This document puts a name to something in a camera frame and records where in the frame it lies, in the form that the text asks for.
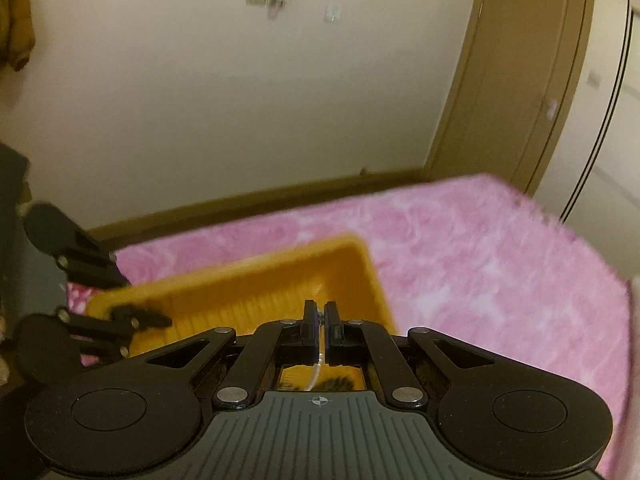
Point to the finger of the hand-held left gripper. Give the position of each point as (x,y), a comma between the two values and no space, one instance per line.
(92,270)
(130,319)

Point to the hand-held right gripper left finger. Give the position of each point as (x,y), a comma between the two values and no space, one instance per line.
(311,321)

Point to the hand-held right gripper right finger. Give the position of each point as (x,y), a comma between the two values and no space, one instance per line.
(332,321)

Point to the clear bead strand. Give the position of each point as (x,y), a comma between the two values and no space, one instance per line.
(318,370)

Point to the orange plastic tray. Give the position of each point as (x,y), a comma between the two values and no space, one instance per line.
(280,280)

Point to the pink floral blanket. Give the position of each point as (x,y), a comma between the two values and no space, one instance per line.
(475,260)

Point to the orange-brown jacket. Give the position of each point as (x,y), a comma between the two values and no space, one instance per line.
(17,15)

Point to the brown wooden door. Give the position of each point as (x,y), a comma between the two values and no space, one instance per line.
(515,75)

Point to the white wardrobe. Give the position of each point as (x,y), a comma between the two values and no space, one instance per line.
(605,125)

